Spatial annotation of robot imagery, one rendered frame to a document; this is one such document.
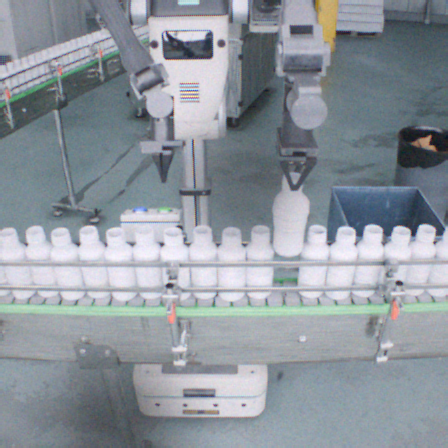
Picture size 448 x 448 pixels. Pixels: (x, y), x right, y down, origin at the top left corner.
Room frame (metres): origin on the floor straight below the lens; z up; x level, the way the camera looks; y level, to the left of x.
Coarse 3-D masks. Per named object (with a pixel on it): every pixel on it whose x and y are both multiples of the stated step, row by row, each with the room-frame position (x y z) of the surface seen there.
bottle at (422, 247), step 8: (424, 232) 0.79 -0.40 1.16; (432, 232) 0.80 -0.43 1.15; (416, 240) 0.80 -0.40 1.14; (424, 240) 0.78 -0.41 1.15; (432, 240) 0.79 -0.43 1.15; (416, 248) 0.79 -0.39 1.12; (424, 248) 0.78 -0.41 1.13; (432, 248) 0.78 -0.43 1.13; (416, 256) 0.78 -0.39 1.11; (424, 256) 0.77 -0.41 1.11; (432, 256) 0.78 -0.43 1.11; (408, 272) 0.79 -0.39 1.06; (416, 272) 0.77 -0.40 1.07; (424, 272) 0.77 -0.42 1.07; (408, 280) 0.78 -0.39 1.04; (416, 280) 0.77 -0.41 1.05; (424, 280) 0.78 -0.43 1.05
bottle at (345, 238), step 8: (344, 232) 0.81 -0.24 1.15; (352, 232) 0.80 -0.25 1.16; (344, 240) 0.78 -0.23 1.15; (352, 240) 0.78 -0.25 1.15; (336, 248) 0.78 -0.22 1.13; (344, 248) 0.78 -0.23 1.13; (352, 248) 0.78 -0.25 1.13; (328, 256) 0.79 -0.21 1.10; (336, 256) 0.77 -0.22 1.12; (344, 256) 0.77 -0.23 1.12; (352, 256) 0.77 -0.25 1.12; (328, 272) 0.79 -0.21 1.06; (336, 272) 0.77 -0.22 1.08; (344, 272) 0.76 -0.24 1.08; (352, 272) 0.77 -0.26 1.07; (328, 280) 0.78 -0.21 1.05; (336, 280) 0.77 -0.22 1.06; (344, 280) 0.76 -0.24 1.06; (352, 280) 0.78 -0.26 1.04; (328, 296) 0.77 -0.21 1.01; (336, 296) 0.76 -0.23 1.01; (344, 296) 0.76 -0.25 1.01
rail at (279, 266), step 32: (0, 288) 0.75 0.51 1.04; (32, 288) 0.75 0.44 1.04; (64, 288) 0.75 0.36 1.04; (96, 288) 0.75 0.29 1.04; (128, 288) 0.76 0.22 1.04; (160, 288) 0.76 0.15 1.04; (192, 288) 0.76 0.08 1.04; (224, 288) 0.76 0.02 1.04; (256, 288) 0.76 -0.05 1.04; (288, 288) 0.76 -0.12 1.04; (320, 288) 0.76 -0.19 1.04; (352, 288) 0.76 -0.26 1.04; (416, 288) 0.76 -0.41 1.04
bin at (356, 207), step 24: (336, 192) 1.39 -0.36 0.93; (360, 192) 1.39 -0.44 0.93; (384, 192) 1.39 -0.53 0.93; (408, 192) 1.39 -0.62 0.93; (336, 216) 1.28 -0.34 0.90; (360, 216) 1.39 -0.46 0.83; (384, 216) 1.39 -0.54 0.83; (408, 216) 1.39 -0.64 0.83; (432, 216) 1.23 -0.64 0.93; (336, 240) 1.25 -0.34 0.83; (360, 240) 1.08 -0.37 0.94
